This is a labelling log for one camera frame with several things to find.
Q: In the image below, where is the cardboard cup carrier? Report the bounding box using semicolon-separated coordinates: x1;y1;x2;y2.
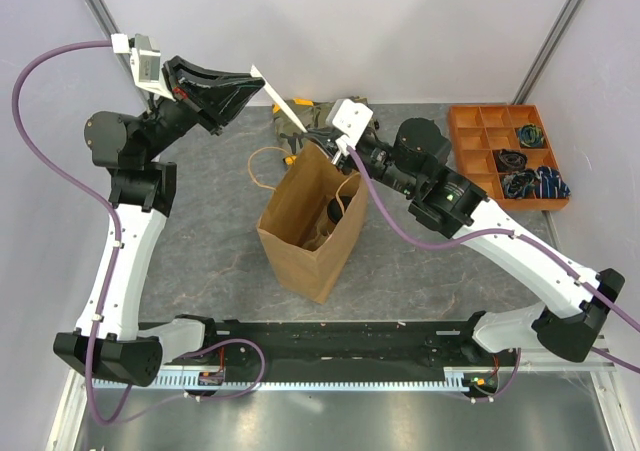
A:
301;222;331;251

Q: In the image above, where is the orange compartment tray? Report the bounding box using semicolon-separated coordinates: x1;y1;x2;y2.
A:
448;104;571;211

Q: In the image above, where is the black plastic cup lid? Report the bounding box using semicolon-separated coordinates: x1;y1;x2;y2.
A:
326;195;352;225

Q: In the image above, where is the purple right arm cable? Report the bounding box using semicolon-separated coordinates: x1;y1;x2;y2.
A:
347;148;640;403

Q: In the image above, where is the aluminium frame rail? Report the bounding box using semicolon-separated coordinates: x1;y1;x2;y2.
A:
514;335;617;372

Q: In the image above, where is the green blue rolled sock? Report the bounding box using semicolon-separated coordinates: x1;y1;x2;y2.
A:
516;123;545;149

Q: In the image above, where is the white paper straw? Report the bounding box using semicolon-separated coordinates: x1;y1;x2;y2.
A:
250;65;307;133

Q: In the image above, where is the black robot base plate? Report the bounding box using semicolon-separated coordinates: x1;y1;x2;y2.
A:
174;320;516;382

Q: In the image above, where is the camouflage folded cloth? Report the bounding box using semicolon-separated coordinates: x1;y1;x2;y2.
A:
272;96;368;168

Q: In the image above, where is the dark brown rolled sock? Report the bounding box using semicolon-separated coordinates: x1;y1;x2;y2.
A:
493;149;528;173

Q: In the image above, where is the brown paper bag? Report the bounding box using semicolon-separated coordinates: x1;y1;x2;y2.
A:
247;143;368;304

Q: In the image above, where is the blue striped rolled sock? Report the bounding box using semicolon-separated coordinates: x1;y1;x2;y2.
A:
534;166;571;199

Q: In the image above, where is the white slotted cable duct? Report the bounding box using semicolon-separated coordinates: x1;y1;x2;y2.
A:
92;364;476;392

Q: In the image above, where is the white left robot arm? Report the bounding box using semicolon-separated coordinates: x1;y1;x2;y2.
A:
53;56;265;386

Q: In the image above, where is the grey patterned rolled sock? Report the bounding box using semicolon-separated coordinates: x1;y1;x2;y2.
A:
501;169;538;199

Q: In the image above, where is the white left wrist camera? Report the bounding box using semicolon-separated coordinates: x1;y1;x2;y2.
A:
130;34;173;100

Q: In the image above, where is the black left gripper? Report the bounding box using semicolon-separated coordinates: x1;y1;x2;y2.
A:
140;54;265;161

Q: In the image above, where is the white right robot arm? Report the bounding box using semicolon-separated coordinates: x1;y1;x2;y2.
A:
303;118;625;365

